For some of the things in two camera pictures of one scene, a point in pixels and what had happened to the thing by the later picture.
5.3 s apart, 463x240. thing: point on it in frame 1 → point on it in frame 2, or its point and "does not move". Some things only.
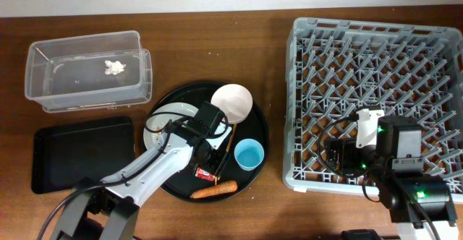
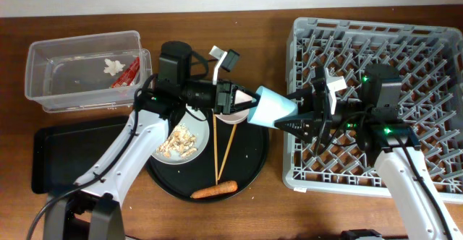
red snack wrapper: (202, 173) → (128, 74)
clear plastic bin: (91, 72) does not move
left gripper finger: (223, 163) → (252, 95)
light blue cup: (249, 153) → (272, 106)
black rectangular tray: (64, 155) does not move
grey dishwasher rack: (334, 68) does not move
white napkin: (113, 68) does not move
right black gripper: (346, 147) → (317, 120)
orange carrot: (226, 187) does not move
